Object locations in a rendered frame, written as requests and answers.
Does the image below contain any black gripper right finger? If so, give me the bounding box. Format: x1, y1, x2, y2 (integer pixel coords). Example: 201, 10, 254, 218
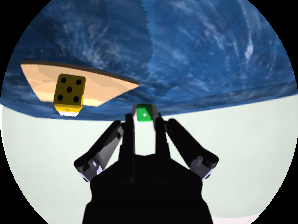
152, 104, 219, 184

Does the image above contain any peach square mat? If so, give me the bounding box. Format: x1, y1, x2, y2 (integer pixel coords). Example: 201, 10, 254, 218
21, 60, 140, 106

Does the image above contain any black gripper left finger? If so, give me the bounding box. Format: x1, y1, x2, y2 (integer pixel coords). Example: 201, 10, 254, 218
74, 105, 137, 185

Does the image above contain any green die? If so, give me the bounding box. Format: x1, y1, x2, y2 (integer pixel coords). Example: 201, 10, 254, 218
137, 103, 152, 122

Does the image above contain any yellow die with black pips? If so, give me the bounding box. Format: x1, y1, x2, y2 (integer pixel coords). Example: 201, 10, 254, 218
53, 73, 86, 112

